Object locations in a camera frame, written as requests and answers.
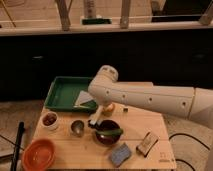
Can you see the small metal cup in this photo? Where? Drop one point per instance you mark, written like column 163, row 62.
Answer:
column 77, row 128

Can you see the yellow round food item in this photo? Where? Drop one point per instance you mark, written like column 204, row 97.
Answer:
column 109, row 109

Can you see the black pole stand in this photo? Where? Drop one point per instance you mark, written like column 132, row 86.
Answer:
column 17, row 147

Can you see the green vegetable piece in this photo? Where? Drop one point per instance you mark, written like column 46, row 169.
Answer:
column 114, row 132

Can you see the white folded cloth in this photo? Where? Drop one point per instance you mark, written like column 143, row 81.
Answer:
column 82, row 99

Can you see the blue sponge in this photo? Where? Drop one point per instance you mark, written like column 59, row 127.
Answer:
column 120, row 154

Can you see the green base wooden stand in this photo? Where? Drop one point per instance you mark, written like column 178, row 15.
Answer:
column 90, row 17

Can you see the small white bowl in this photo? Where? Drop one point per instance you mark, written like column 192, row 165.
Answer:
column 50, row 121

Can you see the dark brown bowl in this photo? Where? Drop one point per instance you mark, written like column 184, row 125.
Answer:
column 107, row 125

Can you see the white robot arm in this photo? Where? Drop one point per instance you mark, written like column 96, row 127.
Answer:
column 194, row 104

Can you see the green plastic tray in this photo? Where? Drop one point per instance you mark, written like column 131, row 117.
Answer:
column 64, row 92

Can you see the orange plastic bowl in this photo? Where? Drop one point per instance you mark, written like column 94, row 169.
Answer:
column 39, row 155

